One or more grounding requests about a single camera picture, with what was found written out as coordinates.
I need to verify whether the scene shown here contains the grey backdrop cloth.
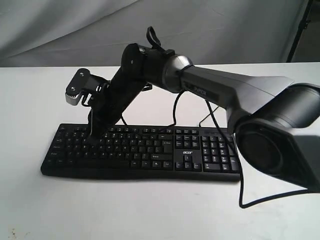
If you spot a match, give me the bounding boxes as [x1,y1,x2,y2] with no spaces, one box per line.
[0,0,308,67]

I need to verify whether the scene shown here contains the black keyboard USB cable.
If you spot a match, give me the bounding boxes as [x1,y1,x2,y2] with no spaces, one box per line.
[198,99,221,128]

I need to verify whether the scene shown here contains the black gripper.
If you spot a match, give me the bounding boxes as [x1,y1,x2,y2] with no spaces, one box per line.
[84,67,148,146]

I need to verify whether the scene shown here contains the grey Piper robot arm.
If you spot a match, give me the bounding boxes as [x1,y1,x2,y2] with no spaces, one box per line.
[88,43,320,193]

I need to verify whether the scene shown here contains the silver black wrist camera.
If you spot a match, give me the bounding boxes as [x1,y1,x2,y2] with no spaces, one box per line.
[65,68,111,107]

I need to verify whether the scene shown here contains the black Acer keyboard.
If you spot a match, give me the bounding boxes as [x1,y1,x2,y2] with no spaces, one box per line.
[40,123,240,182]

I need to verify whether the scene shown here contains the black tripod stand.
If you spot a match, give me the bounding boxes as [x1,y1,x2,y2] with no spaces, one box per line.
[286,0,320,63]

